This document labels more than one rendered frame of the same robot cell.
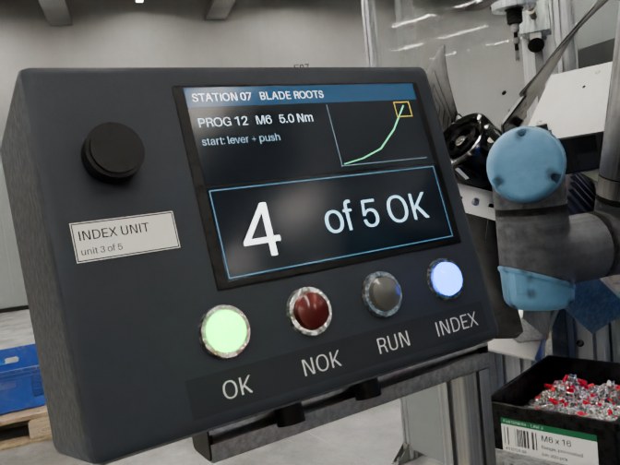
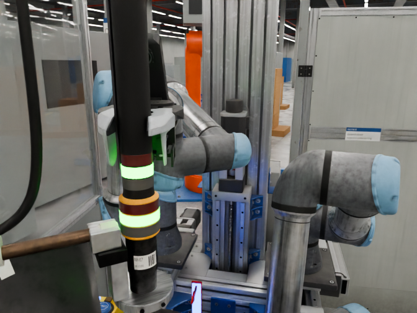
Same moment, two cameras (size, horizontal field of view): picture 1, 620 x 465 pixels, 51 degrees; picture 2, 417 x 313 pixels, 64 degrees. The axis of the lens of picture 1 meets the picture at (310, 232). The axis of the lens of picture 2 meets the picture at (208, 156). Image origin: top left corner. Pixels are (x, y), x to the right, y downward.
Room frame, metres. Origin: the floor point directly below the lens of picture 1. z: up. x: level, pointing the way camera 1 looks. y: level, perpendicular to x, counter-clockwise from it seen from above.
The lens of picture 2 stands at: (1.29, -0.09, 1.69)
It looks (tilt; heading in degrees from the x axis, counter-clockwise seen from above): 15 degrees down; 220
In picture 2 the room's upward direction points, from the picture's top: straight up
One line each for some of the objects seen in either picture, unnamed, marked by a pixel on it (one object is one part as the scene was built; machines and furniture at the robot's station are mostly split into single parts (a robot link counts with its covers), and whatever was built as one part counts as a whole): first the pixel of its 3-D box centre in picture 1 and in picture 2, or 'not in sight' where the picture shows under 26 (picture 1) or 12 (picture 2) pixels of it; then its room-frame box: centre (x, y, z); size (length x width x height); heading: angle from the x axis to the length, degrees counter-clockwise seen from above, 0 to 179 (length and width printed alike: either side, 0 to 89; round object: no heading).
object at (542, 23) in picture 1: (535, 20); not in sight; (1.66, -0.62, 1.52); 0.10 x 0.07 x 0.09; 157
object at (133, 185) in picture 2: not in sight; (138, 179); (1.08, -0.37, 1.57); 0.03 x 0.03 x 0.01
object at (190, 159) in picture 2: not in sight; (172, 159); (0.86, -0.55, 1.51); 0.11 x 0.08 x 0.11; 155
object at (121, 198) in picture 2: not in sight; (139, 212); (1.08, -0.37, 1.53); 0.04 x 0.04 x 0.05
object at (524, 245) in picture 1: (547, 254); not in sight; (0.70, -0.26, 1.08); 0.11 x 0.08 x 0.11; 108
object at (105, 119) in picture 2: not in sight; (112, 140); (1.09, -0.40, 1.61); 0.09 x 0.03 x 0.06; 33
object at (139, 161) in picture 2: not in sight; (136, 156); (1.08, -0.37, 1.59); 0.03 x 0.03 x 0.01
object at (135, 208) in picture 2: not in sight; (139, 202); (1.08, -0.37, 1.54); 0.04 x 0.04 x 0.01
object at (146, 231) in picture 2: not in sight; (140, 223); (1.08, -0.37, 1.52); 0.04 x 0.04 x 0.01
